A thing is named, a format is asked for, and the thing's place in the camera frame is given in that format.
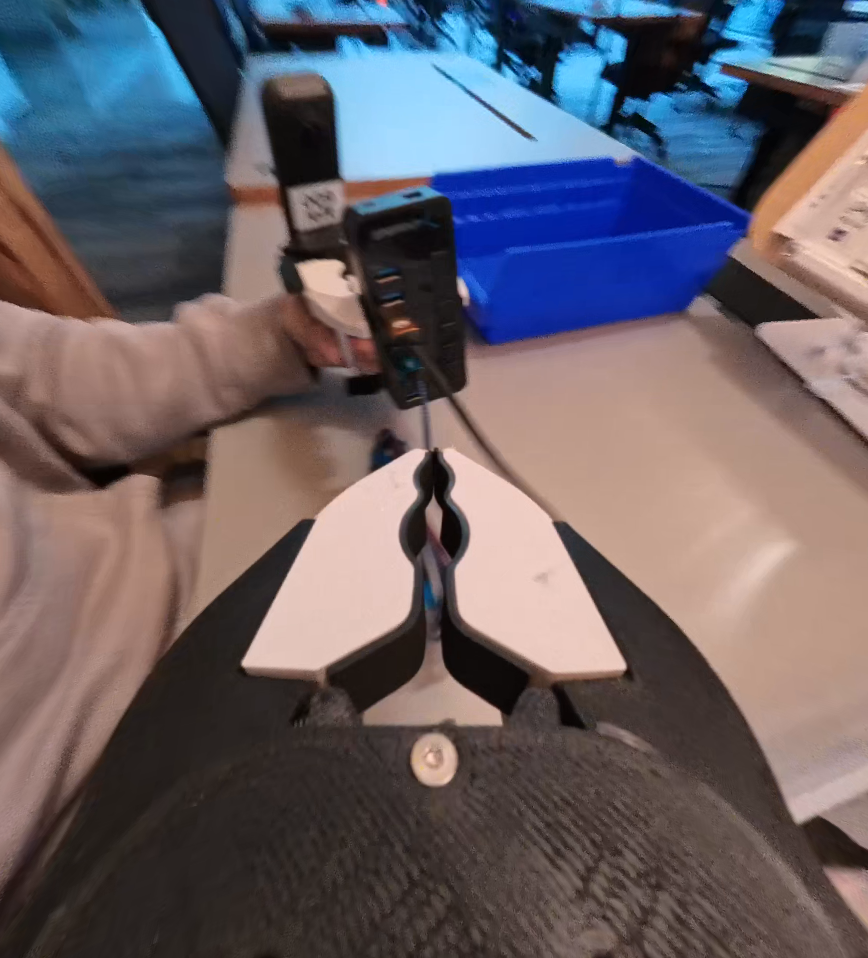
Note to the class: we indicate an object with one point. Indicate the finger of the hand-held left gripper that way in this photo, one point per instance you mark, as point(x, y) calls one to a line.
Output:
point(464, 293)
point(325, 288)

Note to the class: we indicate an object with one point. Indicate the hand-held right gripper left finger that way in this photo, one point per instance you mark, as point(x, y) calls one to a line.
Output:
point(329, 599)

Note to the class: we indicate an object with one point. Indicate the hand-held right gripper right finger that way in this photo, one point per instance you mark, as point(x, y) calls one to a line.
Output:
point(539, 599)

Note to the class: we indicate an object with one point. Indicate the black USB hub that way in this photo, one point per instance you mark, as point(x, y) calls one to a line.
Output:
point(419, 299)

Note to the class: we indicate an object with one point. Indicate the person's left forearm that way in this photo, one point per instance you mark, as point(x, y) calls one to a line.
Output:
point(142, 374)

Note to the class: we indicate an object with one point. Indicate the white desk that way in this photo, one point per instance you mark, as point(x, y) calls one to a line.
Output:
point(666, 486)

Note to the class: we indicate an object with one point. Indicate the brown background desk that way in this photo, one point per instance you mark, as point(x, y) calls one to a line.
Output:
point(793, 75)

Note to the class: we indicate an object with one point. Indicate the person's left hand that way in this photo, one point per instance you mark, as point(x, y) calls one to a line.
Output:
point(314, 340)

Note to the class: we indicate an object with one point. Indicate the dark upright panel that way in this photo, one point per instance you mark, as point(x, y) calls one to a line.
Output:
point(202, 60)

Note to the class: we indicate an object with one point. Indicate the blue plastic bin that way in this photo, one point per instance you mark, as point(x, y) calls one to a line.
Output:
point(591, 299)

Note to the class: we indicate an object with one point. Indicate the wooden panel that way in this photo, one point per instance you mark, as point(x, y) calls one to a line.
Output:
point(7, 224)

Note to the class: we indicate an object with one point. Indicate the white pulp tray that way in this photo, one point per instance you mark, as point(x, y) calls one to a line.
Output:
point(853, 389)

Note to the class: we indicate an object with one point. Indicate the white printed sheets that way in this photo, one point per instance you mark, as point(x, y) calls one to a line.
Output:
point(853, 209)

